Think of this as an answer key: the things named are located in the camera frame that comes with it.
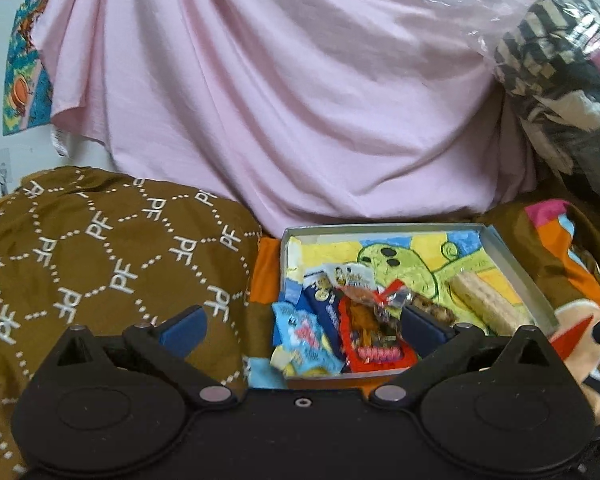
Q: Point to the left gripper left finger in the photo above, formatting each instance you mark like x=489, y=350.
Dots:
x=161, y=351

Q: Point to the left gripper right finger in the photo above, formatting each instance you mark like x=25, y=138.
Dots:
x=444, y=352

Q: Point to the clear pack brown cookies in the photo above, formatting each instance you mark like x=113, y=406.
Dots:
x=420, y=304

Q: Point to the red orange snack packet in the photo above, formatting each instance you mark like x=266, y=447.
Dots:
x=369, y=327

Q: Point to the rice cracker bar pack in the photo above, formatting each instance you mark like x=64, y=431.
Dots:
x=488, y=304

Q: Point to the white green snack packet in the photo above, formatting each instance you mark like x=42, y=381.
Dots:
x=352, y=274

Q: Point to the dark blue snack stick pack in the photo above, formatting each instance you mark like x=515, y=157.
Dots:
x=324, y=299

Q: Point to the light blue candy packet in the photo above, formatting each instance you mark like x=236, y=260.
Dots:
x=304, y=350

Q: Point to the colourful cartoon monkey blanket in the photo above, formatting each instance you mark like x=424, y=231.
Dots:
x=556, y=242

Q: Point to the grey tray with cartoon drawing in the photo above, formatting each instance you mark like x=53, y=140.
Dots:
x=424, y=256

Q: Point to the brown PF patterned pillow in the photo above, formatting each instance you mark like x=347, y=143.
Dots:
x=86, y=246

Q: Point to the pink bed sheet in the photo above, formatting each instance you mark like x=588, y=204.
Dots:
x=305, y=111

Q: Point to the bundle of clothes in plastic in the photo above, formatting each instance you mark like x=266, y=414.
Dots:
x=546, y=55

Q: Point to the colourful wall poster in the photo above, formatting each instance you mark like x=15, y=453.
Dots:
x=28, y=91

